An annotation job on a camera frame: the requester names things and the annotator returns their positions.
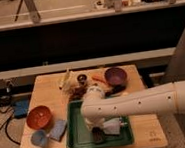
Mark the orange carrot toy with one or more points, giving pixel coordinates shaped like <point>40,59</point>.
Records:
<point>99,79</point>

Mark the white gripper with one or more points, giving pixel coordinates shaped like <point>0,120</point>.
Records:
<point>94,123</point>

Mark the green plastic tray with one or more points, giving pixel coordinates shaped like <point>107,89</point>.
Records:
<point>80,137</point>

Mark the light blue towel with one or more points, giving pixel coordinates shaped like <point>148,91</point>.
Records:
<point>113,126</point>

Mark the purple bowl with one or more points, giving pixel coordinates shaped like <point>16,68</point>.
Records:
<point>116,76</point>

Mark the blue cloth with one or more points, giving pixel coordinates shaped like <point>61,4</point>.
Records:
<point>58,130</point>

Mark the orange bowl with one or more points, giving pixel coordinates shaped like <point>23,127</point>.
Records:
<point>39,117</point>

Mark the blue power box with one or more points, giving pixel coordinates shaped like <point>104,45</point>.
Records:
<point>21,108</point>

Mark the dark eraser block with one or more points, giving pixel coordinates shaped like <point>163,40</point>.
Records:
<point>98,135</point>

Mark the small dark cup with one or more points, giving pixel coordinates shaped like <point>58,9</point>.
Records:
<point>82,79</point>

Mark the brown toy food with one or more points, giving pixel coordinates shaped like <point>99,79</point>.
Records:
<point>77,93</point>

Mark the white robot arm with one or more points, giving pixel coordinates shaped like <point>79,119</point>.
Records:
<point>169,97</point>

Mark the blue plastic cup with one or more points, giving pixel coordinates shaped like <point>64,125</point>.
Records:
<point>39,138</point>

